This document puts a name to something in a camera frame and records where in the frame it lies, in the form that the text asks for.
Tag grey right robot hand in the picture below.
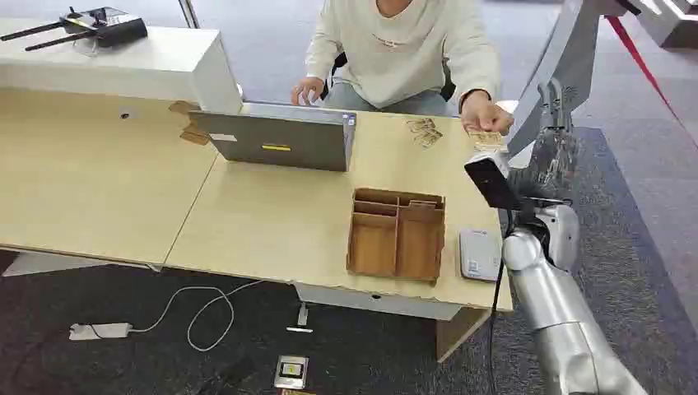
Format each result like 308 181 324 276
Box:
510 80 581 204

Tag person's right hand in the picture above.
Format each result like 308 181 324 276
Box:
290 76 326 107

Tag person's left hand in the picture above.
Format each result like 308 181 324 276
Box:
460 90 514 137

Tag black chair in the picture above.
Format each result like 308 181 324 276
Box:
319 51 458 103

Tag grey laptop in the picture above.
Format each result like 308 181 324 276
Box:
188 102 358 174

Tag person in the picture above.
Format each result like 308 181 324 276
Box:
304 0 501 117

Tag small white device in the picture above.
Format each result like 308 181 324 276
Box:
458 229 503 283

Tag brown cardboard scraps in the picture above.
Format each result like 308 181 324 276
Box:
167 100 211 146

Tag grey metal pole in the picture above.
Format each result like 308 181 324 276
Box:
178 0 201 30

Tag wooden card box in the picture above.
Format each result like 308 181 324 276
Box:
346 187 447 285

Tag white raised counter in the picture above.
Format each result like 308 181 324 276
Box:
0 17 244 115

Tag wooden desk leg panel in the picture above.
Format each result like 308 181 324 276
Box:
435 306 492 365

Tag black router with antennas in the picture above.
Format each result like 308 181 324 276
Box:
0 6 149 53

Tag silver floor socket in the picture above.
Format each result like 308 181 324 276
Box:
273 355 309 391

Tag white power adapter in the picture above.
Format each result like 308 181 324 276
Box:
68 323 133 342

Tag grey slanted stand post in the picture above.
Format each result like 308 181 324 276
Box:
505 0 628 159

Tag red strap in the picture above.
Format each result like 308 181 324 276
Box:
605 15 698 151

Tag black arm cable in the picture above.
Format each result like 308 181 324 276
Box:
486 209 516 395

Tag white metal bracket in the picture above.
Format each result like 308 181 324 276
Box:
286 303 314 334

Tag white floor cable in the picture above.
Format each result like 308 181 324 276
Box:
128 279 266 353

